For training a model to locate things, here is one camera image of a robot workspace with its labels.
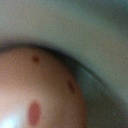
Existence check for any pink small pot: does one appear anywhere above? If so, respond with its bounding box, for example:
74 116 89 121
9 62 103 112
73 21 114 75
0 48 86 128

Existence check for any cream round plate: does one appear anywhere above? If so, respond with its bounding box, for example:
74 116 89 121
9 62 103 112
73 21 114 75
0 0 128 128

